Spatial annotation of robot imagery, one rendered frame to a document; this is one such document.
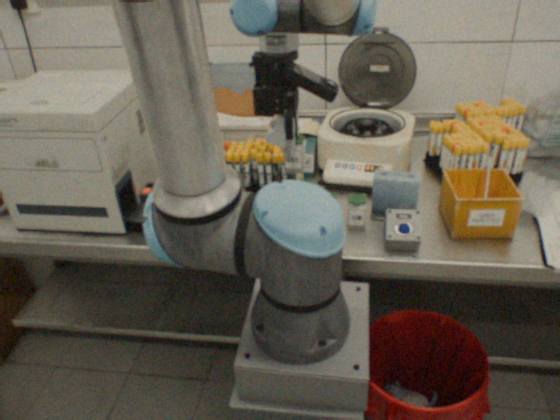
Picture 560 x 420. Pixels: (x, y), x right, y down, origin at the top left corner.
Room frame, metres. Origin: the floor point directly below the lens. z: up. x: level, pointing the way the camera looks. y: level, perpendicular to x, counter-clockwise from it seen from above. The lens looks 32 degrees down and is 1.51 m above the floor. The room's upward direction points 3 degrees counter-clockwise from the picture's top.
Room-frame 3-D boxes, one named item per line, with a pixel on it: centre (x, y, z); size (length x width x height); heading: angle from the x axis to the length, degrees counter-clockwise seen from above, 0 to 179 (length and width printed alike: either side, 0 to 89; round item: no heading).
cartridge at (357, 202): (0.93, -0.17, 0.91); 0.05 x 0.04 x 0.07; 170
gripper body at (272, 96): (0.95, -0.01, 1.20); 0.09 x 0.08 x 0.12; 80
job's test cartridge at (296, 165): (0.94, -0.04, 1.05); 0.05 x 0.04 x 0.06; 170
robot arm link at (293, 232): (0.55, -0.02, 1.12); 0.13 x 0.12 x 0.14; 73
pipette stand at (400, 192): (0.96, -0.26, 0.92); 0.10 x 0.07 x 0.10; 72
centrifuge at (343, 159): (1.21, -0.24, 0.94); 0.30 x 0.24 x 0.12; 161
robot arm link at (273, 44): (0.94, -0.02, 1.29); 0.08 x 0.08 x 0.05
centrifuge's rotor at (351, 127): (1.22, -0.24, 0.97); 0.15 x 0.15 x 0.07
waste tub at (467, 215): (0.91, -0.43, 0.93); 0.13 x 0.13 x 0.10; 85
